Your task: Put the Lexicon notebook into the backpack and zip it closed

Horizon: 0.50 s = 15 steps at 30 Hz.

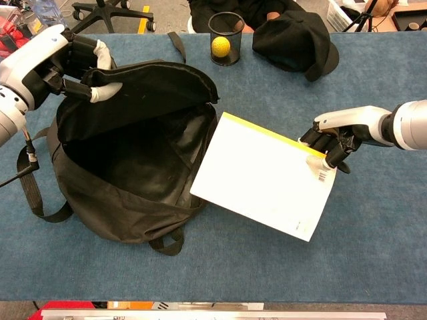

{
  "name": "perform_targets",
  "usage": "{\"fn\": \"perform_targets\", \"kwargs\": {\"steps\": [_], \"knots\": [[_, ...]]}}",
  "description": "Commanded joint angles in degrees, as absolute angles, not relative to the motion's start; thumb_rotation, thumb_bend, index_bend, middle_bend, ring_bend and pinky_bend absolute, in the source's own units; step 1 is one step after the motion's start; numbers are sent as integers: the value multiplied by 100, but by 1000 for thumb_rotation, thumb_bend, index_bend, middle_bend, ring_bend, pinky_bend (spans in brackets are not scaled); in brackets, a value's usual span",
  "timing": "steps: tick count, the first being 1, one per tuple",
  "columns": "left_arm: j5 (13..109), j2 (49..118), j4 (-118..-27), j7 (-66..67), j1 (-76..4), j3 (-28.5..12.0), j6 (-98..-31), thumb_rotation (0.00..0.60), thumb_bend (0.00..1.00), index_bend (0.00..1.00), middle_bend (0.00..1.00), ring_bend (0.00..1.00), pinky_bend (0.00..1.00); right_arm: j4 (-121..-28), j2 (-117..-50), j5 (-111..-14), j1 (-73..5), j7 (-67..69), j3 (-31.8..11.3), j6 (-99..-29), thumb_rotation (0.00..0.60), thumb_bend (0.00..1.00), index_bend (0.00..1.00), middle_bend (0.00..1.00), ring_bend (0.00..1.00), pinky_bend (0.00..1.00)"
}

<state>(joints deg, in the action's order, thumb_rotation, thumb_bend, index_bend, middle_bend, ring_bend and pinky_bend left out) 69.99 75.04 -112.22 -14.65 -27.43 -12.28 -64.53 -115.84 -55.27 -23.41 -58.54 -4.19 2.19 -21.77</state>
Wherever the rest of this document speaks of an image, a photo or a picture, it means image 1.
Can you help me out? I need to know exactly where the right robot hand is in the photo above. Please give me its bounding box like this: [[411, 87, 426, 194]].
[[298, 105, 396, 174]]

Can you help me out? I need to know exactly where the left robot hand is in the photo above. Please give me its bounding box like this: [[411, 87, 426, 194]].
[[0, 23, 123, 111]]

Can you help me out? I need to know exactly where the white book with yellow band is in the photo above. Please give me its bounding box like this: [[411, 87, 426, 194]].
[[189, 111, 338, 243]]

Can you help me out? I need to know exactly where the black fabric backpack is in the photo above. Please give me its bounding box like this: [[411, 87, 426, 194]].
[[16, 31, 222, 257]]

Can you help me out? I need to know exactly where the clear box with red items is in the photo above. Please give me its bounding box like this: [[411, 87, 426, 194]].
[[0, 6, 36, 56]]

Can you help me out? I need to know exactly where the clear plastic bottle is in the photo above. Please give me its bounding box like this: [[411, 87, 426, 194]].
[[33, 0, 67, 29]]

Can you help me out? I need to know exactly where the black office chair base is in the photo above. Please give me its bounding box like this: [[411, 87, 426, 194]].
[[71, 0, 157, 34]]

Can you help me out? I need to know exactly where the black baseball cap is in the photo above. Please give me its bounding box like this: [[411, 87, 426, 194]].
[[252, 9, 340, 83]]

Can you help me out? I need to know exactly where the black tripod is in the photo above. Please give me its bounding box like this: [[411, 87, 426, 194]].
[[343, 0, 378, 33]]

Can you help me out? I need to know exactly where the white plastic basket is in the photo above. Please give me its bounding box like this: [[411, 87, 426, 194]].
[[326, 0, 368, 33]]

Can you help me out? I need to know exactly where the black mesh pen cup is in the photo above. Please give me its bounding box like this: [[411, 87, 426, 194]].
[[208, 11, 246, 67]]

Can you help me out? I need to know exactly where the person in black clothes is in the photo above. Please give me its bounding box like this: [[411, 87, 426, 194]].
[[186, 0, 301, 33]]

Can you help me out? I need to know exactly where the yellow ball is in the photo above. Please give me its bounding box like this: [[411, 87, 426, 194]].
[[211, 36, 232, 57]]

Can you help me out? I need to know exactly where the red panel under table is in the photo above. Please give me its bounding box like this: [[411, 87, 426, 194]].
[[33, 301, 111, 320]]

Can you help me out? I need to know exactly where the black cable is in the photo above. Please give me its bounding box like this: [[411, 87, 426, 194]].
[[0, 126, 40, 188]]

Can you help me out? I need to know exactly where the aluminium profile rail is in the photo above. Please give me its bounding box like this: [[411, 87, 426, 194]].
[[40, 309, 388, 320]]

